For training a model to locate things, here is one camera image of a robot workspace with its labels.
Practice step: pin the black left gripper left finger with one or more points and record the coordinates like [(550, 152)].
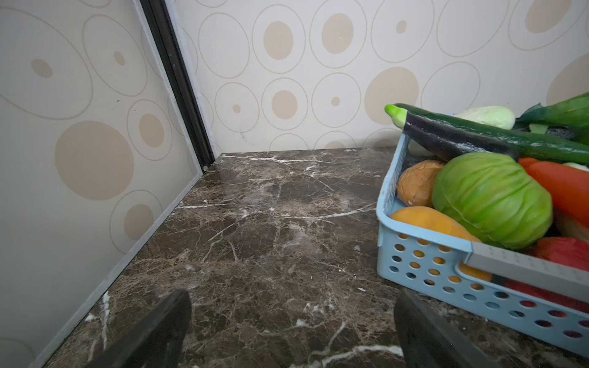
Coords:
[(156, 341)]

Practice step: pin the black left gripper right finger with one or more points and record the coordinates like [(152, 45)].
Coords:
[(427, 340)]

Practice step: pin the orange yellow mango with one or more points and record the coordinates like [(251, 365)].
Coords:
[(431, 219)]

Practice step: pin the light blue plastic basket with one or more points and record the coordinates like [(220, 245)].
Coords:
[(429, 262)]

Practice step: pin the brown round potato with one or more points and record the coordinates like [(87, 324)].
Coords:
[(415, 186)]

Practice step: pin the green cabbage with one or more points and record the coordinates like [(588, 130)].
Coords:
[(494, 199)]

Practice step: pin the dark red strawberry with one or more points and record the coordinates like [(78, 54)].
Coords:
[(564, 251)]

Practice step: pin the dark purple eggplant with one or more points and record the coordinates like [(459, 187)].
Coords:
[(447, 142)]

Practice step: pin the red orange pepper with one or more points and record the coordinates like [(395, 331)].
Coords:
[(568, 186)]

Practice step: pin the long green cucumber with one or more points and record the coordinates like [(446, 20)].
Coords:
[(528, 145)]

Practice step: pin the pale white green squash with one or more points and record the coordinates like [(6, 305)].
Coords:
[(494, 116)]

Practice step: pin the green leafy vegetable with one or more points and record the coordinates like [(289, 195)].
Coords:
[(567, 119)]

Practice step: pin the black corner frame post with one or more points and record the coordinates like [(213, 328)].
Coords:
[(167, 44)]

